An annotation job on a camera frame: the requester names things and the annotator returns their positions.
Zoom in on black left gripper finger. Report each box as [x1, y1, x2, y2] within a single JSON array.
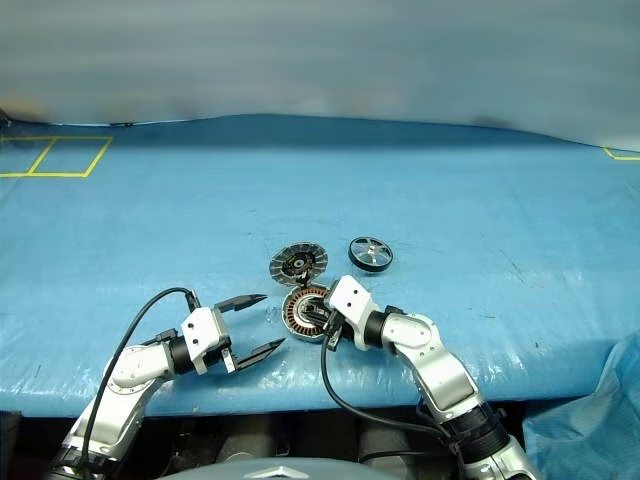
[[233, 338, 287, 374], [215, 293, 269, 315]]

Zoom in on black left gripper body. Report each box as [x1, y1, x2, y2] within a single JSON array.
[[204, 308, 237, 375]]

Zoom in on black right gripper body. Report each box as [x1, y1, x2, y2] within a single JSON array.
[[312, 294, 347, 352]]

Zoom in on silver motor housing with windings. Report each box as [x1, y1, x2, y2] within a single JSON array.
[[282, 286, 335, 345]]

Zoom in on round finned silver motor lid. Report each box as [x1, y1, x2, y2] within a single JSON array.
[[269, 241, 330, 288]]

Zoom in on black spoked rotor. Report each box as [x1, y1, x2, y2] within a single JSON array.
[[347, 235, 396, 275]]

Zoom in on grey rounded cylinder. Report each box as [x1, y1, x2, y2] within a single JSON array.
[[356, 413, 427, 462], [214, 413, 282, 466]]

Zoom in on grey robot torso with emblem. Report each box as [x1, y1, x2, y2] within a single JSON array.
[[169, 456, 382, 480]]

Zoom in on blue table cover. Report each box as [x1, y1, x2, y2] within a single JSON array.
[[0, 114, 640, 419]]

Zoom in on yellow tape double square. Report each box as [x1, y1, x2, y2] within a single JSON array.
[[0, 135, 114, 179]]

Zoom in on blue plastic sheet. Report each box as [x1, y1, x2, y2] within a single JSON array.
[[521, 332, 640, 480]]

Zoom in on yellow tape corner marking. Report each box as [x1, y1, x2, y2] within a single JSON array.
[[601, 145, 640, 162]]

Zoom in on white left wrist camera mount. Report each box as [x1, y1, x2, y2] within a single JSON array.
[[180, 306, 232, 376]]

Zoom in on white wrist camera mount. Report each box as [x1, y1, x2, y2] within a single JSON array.
[[324, 274, 377, 349], [180, 306, 232, 376]]

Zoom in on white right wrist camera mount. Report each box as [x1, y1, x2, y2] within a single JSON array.
[[324, 274, 377, 349]]

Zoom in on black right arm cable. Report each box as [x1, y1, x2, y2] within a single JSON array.
[[319, 333, 467, 457]]

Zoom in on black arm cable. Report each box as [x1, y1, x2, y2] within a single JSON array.
[[81, 287, 201, 480], [319, 333, 467, 457]]

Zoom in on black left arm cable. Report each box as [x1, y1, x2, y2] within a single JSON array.
[[81, 287, 201, 480]]

